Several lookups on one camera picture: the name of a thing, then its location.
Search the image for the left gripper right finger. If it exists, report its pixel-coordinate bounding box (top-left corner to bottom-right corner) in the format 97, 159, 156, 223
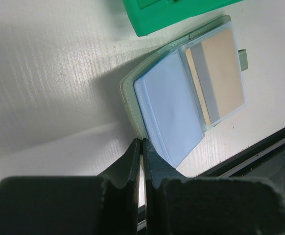
142, 139, 285, 235

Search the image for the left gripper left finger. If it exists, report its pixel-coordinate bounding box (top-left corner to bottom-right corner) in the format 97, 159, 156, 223
0, 139, 142, 235

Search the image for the sage green card holder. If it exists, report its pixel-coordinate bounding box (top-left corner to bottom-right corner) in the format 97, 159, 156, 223
120, 15, 248, 167

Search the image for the gold credit card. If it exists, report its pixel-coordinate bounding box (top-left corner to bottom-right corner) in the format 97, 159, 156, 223
185, 27, 245, 126

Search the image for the green plastic bin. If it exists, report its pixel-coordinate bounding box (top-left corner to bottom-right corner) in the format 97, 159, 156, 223
122, 0, 237, 37

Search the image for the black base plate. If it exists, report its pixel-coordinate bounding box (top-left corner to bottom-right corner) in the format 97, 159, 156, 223
137, 121, 285, 232

